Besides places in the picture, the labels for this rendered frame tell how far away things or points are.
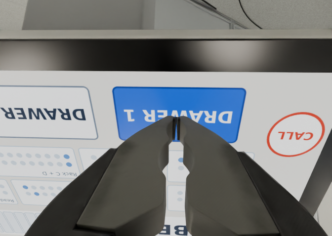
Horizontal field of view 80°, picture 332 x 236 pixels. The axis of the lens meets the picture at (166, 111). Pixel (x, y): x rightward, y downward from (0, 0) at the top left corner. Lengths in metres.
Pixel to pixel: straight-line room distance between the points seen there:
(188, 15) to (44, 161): 1.35
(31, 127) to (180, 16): 1.28
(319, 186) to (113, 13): 0.29
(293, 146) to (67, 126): 0.18
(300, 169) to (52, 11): 0.33
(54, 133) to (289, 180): 0.20
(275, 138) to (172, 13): 1.25
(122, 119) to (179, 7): 1.31
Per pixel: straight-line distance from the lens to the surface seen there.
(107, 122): 0.16
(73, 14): 0.31
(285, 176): 0.21
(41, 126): 0.19
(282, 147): 0.18
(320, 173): 0.22
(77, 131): 0.17
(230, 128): 0.16
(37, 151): 0.21
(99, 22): 0.29
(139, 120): 0.15
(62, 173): 0.21
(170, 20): 1.34
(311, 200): 0.24
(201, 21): 1.52
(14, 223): 0.31
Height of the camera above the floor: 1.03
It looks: 12 degrees down
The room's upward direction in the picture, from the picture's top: 178 degrees counter-clockwise
